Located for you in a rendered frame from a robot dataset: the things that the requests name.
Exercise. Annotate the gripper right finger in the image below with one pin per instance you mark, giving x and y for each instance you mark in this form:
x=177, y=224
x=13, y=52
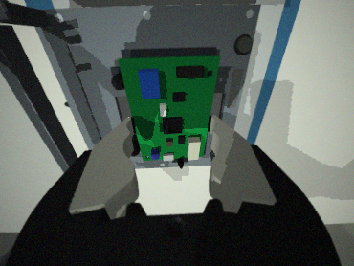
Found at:
x=247, y=181

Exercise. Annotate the green circuit board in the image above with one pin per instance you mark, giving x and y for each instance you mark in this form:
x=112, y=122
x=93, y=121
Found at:
x=170, y=100

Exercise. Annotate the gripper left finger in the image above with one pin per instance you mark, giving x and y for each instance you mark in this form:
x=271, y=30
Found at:
x=96, y=188

